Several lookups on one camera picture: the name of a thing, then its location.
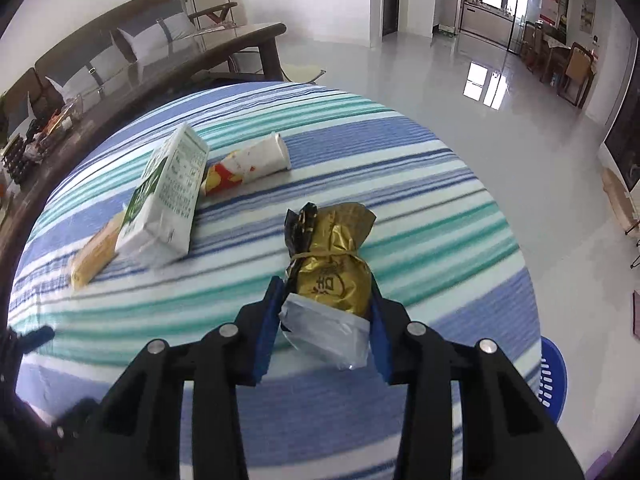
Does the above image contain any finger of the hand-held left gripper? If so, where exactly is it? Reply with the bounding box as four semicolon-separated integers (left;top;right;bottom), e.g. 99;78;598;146
15;325;56;351
50;397;101;441

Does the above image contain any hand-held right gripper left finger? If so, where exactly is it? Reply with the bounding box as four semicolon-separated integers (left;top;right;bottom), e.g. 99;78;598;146
54;276;286;480

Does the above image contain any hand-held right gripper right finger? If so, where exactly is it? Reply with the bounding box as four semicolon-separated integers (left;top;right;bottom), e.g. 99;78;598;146
367;280;586;480

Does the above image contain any gold foil packet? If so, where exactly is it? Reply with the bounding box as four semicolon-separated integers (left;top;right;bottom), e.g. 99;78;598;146
284;201;377;322

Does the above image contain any blue plastic stool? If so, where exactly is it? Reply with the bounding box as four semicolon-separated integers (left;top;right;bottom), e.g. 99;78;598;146
537;336;569;423

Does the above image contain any yellow noodle packet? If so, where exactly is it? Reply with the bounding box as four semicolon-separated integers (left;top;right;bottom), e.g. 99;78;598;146
70;210;128;291

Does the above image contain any striped tablecloth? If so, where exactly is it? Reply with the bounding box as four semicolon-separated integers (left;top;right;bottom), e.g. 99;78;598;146
7;81;543;480

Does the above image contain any white and green milk carton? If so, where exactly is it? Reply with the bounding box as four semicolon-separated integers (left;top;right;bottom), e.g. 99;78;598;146
115;122;210;266

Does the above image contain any black bumpy tray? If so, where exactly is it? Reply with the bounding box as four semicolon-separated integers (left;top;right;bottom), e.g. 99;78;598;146
2;137;26;183

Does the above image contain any white paper cup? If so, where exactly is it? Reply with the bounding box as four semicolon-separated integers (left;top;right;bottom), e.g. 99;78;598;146
201;131;292;197

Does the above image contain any clear plastic container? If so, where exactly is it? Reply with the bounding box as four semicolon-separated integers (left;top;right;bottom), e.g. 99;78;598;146
37;95;83;146

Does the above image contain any white and grey pillow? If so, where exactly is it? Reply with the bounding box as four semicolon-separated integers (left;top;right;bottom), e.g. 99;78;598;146
117;12;196;63
46;50;131;103

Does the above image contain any brown sofa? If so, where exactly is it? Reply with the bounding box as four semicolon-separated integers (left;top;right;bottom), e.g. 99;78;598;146
0;0;198;136

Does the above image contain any dark wooden coffee table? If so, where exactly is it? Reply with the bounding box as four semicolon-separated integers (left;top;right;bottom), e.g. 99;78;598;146
0;22;287;261

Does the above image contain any dark television screen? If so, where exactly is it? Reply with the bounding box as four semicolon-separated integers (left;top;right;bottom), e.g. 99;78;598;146
605;75;640;191

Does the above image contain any wooden dining chair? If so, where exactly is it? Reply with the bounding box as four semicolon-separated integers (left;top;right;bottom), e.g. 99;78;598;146
557;42;598;108

